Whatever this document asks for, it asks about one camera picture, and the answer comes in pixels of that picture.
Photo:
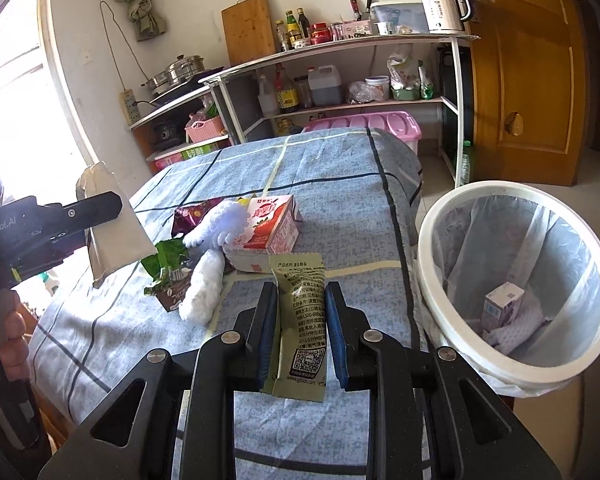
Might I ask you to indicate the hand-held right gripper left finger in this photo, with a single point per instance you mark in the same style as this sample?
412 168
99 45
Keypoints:
267 332

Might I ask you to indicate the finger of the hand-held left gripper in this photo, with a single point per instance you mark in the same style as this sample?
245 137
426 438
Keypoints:
50 260
92 209

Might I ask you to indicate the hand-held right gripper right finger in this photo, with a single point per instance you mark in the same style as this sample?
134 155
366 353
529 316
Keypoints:
336 332

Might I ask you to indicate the beige paper bag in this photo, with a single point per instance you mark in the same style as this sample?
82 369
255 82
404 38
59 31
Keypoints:
115 240

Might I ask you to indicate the olive green food packet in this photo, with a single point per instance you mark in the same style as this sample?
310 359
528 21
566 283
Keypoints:
300 300

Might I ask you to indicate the white cardboard box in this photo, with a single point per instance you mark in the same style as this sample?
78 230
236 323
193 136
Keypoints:
250 261

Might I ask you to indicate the green wrapper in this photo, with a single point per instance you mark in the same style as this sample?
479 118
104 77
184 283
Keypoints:
167 255

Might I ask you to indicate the magenta snack bag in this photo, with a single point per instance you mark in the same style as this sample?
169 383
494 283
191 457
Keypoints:
187 217

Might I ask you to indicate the brown coffee sachet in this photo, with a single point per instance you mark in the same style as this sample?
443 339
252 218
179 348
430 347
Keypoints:
172 299

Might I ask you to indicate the red milk carton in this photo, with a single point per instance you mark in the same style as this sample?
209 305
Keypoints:
267 230

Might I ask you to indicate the yellow snack packet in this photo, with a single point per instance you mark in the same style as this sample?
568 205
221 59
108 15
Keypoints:
244 201

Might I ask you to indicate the white round trash bin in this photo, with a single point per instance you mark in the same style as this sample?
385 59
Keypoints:
530 190

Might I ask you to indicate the person's left hand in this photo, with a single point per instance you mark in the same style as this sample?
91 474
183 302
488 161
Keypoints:
16 332

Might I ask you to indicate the red cardboard box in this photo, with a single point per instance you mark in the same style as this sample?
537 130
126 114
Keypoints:
166 162

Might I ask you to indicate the small black appliance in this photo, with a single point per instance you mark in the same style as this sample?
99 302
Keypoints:
167 135

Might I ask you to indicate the white power strip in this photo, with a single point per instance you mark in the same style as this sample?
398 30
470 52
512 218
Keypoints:
129 106

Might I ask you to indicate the green cardboard box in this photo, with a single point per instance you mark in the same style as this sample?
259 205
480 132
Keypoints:
200 150

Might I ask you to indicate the small white shelf unit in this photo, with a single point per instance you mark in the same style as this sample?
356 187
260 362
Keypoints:
170 107

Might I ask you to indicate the pink woven basket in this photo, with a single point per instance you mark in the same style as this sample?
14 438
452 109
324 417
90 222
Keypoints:
205 129

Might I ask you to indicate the steel pan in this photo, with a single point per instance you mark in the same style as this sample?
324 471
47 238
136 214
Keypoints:
156 82

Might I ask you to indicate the window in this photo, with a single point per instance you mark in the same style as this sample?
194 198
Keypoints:
15 85

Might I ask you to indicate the black induction cooker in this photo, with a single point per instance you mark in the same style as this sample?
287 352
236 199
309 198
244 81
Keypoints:
180 91

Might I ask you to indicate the purple and white carton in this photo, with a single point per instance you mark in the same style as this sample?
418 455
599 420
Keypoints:
500 305

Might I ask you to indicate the steel steamer pot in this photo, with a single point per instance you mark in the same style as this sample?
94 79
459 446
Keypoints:
186 69

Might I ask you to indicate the white crumpled wrapper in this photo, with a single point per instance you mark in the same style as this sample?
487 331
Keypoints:
522 332

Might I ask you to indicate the yellow cooking oil bottle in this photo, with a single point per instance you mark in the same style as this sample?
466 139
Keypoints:
287 127

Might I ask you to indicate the clear vinegar bottle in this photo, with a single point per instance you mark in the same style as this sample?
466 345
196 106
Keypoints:
267 97

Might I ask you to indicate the hanging grey cloth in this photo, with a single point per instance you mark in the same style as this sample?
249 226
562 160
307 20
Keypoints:
140 5

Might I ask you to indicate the pink plastic storage box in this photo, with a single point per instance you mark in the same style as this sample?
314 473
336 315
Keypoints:
360 124

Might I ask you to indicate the green bottle pack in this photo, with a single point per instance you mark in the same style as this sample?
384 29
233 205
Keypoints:
464 165

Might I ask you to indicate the large soy sauce bottle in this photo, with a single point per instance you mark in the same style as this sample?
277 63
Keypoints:
286 92

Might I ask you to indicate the clear plastic bin liner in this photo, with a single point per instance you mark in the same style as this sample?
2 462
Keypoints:
555 260

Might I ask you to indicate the wooden cutting board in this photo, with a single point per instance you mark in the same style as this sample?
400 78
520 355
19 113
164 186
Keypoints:
247 30

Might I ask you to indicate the crumpled clear plastic bag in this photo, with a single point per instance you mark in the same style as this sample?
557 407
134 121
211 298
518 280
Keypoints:
361 93

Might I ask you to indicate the dark glass jar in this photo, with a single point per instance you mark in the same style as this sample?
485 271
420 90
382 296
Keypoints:
303 92

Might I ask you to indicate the plastic jerrycan with dark liquid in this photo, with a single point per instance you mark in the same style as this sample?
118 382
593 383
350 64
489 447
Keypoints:
326 87

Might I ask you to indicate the green bowl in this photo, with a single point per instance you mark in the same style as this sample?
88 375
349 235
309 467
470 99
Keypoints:
405 94

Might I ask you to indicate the white tub with blue lid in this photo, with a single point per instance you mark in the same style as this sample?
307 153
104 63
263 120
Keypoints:
378 87

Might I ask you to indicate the small seasoning bottle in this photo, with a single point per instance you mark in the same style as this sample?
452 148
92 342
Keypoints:
281 37

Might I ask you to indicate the yellow label oil bottle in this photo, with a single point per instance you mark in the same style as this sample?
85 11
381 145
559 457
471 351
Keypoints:
293 30

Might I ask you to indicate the white plastic bag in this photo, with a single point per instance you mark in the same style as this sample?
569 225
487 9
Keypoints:
401 71

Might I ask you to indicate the tall black appliance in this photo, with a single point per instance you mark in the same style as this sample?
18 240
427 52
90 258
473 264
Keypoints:
449 80

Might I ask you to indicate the dark sauce bottle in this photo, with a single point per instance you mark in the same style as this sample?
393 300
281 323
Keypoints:
304 22

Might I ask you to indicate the large white shelf unit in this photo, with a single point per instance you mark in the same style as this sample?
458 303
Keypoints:
330 50

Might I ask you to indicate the red lidded jar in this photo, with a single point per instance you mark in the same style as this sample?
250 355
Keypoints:
320 34

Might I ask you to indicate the pink knife holder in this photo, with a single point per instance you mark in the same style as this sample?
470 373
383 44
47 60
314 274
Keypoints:
357 30

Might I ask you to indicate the wooden door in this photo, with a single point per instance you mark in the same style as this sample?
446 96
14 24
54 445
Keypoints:
520 85

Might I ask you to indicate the clear plastic storage box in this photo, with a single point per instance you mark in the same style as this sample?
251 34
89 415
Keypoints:
400 12

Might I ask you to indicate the white electric kettle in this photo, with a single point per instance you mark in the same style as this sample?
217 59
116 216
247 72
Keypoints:
442 7

